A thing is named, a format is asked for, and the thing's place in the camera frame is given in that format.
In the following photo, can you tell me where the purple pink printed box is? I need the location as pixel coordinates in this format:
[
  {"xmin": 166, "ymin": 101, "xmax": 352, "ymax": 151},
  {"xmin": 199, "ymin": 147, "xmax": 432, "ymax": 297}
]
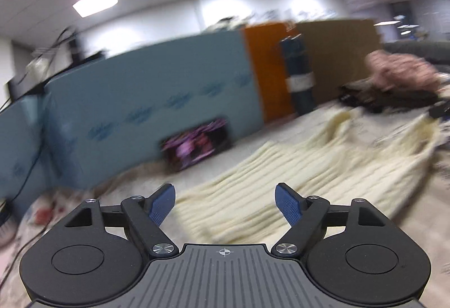
[{"xmin": 160, "ymin": 116, "xmax": 234, "ymax": 173}]

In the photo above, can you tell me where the brown cardboard panel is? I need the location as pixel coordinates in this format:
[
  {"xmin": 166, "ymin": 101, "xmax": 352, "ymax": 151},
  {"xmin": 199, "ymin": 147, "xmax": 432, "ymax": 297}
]
[{"xmin": 294, "ymin": 19, "xmax": 384, "ymax": 108}]

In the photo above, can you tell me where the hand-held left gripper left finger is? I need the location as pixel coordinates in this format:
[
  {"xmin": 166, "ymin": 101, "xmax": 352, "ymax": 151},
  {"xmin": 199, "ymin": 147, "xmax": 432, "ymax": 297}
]
[{"xmin": 65, "ymin": 184, "xmax": 177, "ymax": 257}]

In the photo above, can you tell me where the dark blue rolled mat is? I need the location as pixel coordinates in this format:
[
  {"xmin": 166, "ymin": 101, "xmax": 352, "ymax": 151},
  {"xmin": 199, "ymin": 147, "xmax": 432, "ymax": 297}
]
[{"xmin": 279, "ymin": 35, "xmax": 316, "ymax": 116}]

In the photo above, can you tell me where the dark brown clothing pile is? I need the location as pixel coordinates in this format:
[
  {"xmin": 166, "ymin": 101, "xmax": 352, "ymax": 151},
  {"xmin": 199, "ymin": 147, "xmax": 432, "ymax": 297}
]
[{"xmin": 338, "ymin": 80, "xmax": 440, "ymax": 115}]

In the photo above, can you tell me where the orange partition panel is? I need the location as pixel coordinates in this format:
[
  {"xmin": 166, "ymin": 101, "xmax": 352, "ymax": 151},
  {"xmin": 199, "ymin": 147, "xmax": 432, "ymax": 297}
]
[{"xmin": 244, "ymin": 22, "xmax": 299, "ymax": 123}]

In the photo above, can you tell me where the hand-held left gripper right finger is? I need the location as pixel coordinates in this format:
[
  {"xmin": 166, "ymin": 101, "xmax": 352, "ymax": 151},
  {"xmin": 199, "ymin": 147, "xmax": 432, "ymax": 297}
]
[{"xmin": 274, "ymin": 183, "xmax": 386, "ymax": 256}]

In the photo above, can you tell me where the blue foam partition panel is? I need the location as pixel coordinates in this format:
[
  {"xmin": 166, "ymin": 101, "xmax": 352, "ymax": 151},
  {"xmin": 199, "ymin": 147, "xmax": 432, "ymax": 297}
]
[{"xmin": 0, "ymin": 29, "xmax": 265, "ymax": 201}]

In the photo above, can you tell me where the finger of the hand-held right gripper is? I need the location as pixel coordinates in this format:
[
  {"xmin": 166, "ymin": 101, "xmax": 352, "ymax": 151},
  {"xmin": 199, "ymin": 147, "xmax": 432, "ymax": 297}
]
[{"xmin": 429, "ymin": 101, "xmax": 450, "ymax": 119}]

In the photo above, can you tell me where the pink patterned garment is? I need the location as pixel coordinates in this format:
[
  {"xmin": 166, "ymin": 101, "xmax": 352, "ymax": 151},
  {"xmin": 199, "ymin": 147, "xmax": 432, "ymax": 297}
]
[{"xmin": 364, "ymin": 50, "xmax": 444, "ymax": 95}]

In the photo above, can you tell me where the square ceiling light panel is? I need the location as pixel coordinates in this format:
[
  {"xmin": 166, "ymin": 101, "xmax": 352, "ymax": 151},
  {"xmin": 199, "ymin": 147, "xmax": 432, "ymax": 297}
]
[{"xmin": 72, "ymin": 0, "xmax": 119, "ymax": 18}]

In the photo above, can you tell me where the cream knitted sweater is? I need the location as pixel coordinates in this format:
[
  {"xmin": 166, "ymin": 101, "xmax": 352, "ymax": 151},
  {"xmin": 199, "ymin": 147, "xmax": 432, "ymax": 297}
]
[{"xmin": 175, "ymin": 107, "xmax": 444, "ymax": 244}]

